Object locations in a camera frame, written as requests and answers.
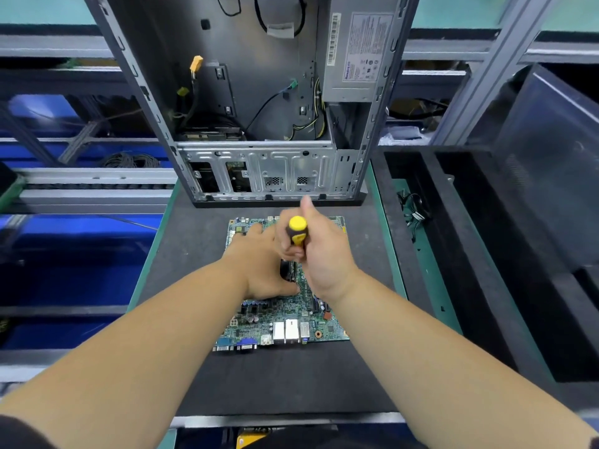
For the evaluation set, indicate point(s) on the person's left hand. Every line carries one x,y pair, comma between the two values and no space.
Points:
257,266

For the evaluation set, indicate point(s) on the person's right hand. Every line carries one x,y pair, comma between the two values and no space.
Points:
328,257

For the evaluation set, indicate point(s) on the green motherboard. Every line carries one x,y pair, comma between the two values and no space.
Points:
290,327

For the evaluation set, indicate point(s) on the grey computer case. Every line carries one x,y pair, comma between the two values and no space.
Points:
243,60

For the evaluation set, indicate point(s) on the grey side panel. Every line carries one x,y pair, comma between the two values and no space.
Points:
552,163

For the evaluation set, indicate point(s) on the person's right forearm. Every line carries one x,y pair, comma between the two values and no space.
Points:
459,369

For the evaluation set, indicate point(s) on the person's left forearm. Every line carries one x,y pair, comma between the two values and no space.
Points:
112,364

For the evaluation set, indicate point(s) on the person's black left sleeve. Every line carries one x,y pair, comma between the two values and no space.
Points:
23,435

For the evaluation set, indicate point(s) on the empty black foam tray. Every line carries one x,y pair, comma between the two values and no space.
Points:
468,248

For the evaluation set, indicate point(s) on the white plastic bags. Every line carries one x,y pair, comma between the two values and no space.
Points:
402,133

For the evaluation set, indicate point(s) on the yellow box with green button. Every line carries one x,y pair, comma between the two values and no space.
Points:
249,440

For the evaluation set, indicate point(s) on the silver power supply unit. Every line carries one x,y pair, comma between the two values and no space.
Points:
360,51

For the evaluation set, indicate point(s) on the black foam tray with boards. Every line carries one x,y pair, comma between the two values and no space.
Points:
9,187

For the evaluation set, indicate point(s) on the green upper shelf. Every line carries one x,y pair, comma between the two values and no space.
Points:
47,9

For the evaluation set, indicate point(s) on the grey roller conveyor rail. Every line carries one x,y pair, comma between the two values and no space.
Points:
84,191

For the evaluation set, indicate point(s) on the aluminium frame post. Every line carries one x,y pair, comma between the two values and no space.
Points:
491,70

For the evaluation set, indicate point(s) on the dark metal frame leg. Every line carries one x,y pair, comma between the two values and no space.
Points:
28,135

